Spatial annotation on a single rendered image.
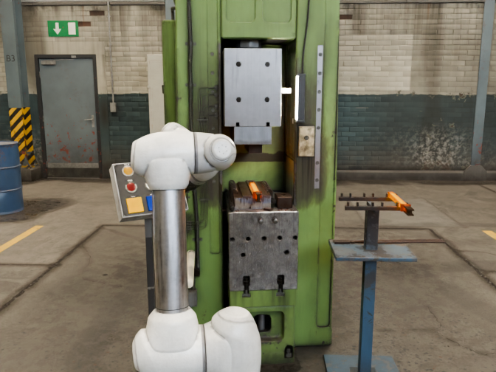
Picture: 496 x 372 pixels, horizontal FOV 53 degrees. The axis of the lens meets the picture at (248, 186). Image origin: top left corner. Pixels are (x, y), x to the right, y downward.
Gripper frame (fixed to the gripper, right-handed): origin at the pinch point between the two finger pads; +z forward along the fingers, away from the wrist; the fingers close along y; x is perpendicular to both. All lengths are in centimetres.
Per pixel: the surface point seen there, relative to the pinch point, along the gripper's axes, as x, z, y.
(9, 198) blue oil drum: 156, 443, -46
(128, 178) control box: 13.8, 13.3, -20.8
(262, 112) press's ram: 35, -13, 49
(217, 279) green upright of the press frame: -39, 56, 33
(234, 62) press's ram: 60, -20, 36
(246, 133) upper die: 26.7, -4.3, 41.1
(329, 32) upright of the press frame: 70, -37, 90
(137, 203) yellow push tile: 0.7, 12.5, -18.7
